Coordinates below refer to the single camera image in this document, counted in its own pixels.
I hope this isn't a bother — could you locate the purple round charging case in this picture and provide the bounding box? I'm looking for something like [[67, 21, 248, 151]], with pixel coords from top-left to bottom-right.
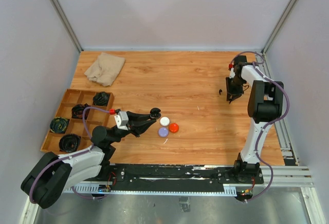
[[158, 127, 169, 138]]

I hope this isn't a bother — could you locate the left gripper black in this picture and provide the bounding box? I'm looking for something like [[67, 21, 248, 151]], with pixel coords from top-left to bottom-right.
[[107, 111, 156, 144]]

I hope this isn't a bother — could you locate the beige folded cloth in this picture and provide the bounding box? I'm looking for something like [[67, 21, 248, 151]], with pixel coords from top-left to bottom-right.
[[84, 52, 125, 86]]

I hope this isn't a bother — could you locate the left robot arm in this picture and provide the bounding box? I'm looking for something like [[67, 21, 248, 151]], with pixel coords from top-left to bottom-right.
[[21, 108, 161, 209]]

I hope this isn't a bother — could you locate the orange round charging case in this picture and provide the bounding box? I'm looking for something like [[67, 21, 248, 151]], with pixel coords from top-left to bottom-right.
[[168, 123, 179, 133]]

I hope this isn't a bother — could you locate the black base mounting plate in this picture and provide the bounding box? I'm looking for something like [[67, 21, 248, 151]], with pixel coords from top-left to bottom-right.
[[88, 164, 264, 193]]

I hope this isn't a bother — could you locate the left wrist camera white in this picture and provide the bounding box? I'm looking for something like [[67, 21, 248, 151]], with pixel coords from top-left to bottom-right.
[[114, 111, 129, 130]]

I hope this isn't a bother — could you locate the black coiled strap upper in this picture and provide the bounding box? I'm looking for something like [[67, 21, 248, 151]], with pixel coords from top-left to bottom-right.
[[93, 91, 112, 106]]

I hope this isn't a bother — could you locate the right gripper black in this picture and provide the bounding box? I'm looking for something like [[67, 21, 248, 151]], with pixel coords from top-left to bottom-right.
[[226, 76, 246, 101]]

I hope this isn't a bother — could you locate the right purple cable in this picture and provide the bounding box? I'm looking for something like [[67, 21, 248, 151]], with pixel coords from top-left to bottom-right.
[[228, 51, 291, 201]]

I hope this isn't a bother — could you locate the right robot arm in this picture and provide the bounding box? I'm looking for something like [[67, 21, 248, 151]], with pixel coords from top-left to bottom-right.
[[226, 55, 284, 183]]

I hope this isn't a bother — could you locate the black coiled strap lower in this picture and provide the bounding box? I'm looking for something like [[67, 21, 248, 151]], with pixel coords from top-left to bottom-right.
[[59, 134, 82, 152]]

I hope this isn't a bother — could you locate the white round charging case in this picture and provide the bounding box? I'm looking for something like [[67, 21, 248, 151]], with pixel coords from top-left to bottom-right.
[[160, 117, 170, 127]]

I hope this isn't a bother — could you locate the black round charging case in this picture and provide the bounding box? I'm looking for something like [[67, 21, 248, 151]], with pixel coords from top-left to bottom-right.
[[150, 108, 161, 120]]

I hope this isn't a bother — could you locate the black yellow coiled strap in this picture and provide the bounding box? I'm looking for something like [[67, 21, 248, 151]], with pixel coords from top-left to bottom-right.
[[50, 117, 70, 134]]

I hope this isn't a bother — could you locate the black coiled strap middle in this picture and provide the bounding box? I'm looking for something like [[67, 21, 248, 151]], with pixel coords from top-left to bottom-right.
[[71, 103, 90, 120]]

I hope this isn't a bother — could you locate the wooden compartment tray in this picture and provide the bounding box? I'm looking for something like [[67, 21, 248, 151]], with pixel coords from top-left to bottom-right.
[[41, 89, 114, 154]]

